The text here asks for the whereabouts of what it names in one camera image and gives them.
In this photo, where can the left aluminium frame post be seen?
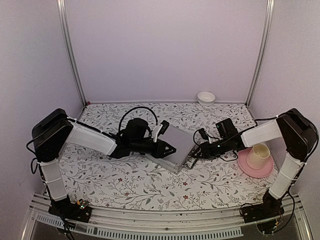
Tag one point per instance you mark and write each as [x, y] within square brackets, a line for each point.
[61, 7]

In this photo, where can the white bowl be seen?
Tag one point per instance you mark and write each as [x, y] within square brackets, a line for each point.
[206, 98]

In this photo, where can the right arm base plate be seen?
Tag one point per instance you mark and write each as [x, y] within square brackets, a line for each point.
[269, 208]

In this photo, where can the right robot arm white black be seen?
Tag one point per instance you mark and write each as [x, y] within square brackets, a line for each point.
[300, 136]

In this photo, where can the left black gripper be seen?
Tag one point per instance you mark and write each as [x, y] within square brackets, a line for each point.
[160, 152]

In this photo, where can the right aluminium frame post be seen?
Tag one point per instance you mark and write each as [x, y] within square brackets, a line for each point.
[270, 4]

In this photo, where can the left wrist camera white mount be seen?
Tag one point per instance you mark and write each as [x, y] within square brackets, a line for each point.
[159, 129]

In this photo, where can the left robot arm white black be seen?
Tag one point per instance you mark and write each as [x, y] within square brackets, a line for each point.
[57, 130]

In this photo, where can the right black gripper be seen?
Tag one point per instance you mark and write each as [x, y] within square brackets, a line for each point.
[204, 147]

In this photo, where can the floral table mat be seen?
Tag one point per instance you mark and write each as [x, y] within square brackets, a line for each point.
[137, 183]

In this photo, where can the cream cup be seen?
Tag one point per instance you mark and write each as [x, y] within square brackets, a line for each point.
[258, 156]

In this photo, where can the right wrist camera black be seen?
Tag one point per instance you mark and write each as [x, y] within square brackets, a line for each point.
[203, 135]

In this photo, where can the aluminium frame post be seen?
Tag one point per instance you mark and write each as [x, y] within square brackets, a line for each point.
[61, 7]
[270, 4]

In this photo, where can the pink plate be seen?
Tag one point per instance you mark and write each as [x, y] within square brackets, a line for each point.
[253, 169]

